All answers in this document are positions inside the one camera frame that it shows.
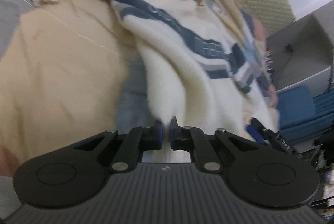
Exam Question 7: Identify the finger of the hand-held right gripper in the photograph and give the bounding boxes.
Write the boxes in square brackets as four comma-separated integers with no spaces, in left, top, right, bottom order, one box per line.
[244,117,277,147]

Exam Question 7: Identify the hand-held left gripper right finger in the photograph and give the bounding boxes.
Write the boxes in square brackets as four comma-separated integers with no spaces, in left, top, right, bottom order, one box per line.
[170,116,251,173]

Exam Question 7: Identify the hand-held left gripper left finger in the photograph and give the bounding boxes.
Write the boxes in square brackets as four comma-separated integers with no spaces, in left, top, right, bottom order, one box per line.
[73,120,164,173]

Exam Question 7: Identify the cream sweater with navy stripes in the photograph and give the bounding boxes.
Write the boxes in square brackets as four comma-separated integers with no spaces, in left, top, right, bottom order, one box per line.
[16,0,282,165]

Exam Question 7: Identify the blue chair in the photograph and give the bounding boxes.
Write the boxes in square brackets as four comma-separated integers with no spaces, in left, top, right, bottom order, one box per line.
[276,84,334,139]

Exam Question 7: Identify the group of small bottles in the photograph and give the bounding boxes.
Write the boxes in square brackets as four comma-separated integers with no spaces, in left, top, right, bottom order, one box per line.
[264,49,274,73]

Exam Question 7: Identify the patchwork checked quilt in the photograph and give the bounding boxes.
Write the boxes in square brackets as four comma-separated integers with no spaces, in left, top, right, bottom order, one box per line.
[0,0,280,177]

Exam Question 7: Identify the grey wall cabinet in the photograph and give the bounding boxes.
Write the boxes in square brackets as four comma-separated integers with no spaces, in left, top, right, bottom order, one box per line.
[266,0,334,92]

